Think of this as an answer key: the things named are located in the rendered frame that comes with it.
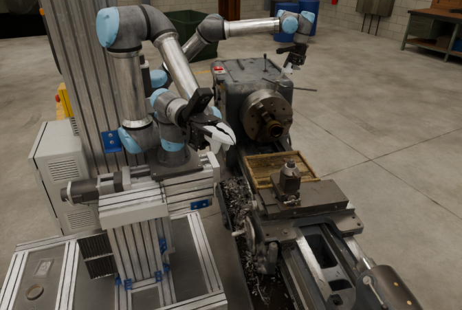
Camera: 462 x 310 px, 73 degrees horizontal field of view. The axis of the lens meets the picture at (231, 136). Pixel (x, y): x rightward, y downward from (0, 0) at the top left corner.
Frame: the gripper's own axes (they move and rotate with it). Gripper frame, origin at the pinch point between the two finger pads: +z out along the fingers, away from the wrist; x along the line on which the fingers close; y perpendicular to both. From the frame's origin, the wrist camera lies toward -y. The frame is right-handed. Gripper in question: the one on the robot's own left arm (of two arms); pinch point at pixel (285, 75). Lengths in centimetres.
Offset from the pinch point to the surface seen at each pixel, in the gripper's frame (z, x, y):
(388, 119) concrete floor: 84, 289, 58
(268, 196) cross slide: 43, -51, 28
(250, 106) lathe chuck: 20.8, -12.9, -10.3
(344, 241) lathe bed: 47, -46, 65
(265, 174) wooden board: 49, -25, 15
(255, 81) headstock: 11.9, 7.0, -20.6
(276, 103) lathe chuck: 16.5, -2.2, 0.7
